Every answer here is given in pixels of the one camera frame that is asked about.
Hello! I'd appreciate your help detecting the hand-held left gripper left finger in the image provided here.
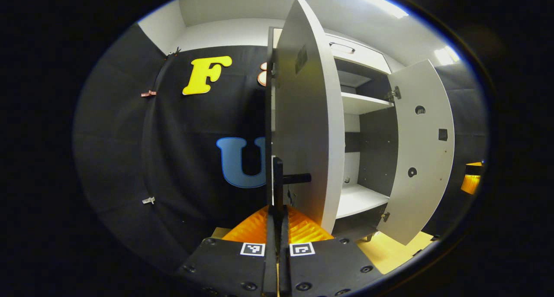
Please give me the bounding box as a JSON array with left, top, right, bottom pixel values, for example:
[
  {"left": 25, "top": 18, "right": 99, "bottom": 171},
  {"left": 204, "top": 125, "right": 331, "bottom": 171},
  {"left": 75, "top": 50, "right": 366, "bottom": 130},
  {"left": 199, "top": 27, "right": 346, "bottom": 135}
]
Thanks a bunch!
[{"left": 177, "top": 204, "right": 278, "bottom": 297}]

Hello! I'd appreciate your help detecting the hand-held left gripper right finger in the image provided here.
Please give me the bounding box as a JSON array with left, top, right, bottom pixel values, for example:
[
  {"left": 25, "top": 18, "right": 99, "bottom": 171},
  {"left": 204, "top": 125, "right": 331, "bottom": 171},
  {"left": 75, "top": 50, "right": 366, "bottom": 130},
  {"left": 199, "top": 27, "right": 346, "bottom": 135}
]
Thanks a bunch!
[{"left": 279, "top": 204, "right": 383, "bottom": 297}]

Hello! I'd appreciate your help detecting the cherry sticker shoe cabinet door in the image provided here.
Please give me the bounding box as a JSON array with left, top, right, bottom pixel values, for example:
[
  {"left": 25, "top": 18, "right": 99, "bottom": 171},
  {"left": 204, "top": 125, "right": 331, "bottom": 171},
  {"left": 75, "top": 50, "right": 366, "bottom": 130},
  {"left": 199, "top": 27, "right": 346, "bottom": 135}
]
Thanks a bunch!
[{"left": 387, "top": 59, "right": 455, "bottom": 245}]

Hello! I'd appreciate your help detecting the black door handle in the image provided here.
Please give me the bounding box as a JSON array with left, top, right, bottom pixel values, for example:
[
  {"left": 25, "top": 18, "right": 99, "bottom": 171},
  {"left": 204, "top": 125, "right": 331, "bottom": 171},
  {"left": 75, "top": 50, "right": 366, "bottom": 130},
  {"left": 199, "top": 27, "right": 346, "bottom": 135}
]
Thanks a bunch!
[{"left": 272, "top": 157, "right": 312, "bottom": 222}]

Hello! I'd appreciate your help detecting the beige double-door shoe cabinet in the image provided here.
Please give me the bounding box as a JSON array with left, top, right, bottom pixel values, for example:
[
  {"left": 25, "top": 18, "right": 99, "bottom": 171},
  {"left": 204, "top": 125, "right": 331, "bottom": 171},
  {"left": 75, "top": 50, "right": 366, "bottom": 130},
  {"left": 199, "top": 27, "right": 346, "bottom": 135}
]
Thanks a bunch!
[{"left": 267, "top": 26, "right": 399, "bottom": 242}]

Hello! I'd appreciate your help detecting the camera sticker shoe cabinet door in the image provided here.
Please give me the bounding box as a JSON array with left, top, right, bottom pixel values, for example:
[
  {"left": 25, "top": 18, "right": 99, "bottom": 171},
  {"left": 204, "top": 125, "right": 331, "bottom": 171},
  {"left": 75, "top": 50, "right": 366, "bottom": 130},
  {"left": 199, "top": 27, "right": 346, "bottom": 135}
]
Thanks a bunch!
[{"left": 265, "top": 0, "right": 345, "bottom": 235}]

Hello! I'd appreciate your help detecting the beige cabinet drawer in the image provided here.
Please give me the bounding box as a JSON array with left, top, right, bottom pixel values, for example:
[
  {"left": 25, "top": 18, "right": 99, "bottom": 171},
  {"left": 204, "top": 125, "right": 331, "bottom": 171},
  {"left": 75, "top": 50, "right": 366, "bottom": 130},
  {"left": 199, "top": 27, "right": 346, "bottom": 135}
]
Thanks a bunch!
[{"left": 325, "top": 34, "right": 392, "bottom": 74}]

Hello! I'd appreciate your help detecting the small ceiling light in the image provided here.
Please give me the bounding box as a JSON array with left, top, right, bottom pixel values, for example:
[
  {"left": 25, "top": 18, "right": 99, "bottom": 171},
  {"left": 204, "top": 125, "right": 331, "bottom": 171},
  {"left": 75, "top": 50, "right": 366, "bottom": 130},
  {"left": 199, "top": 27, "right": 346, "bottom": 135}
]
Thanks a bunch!
[{"left": 434, "top": 45, "right": 460, "bottom": 66}]

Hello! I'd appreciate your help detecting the black backdrop cloth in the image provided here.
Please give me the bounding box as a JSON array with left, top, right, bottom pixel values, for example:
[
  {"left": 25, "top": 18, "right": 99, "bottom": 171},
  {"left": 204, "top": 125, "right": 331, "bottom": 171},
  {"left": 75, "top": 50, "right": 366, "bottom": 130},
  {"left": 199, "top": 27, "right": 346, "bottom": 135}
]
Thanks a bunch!
[{"left": 74, "top": 23, "right": 487, "bottom": 267}]

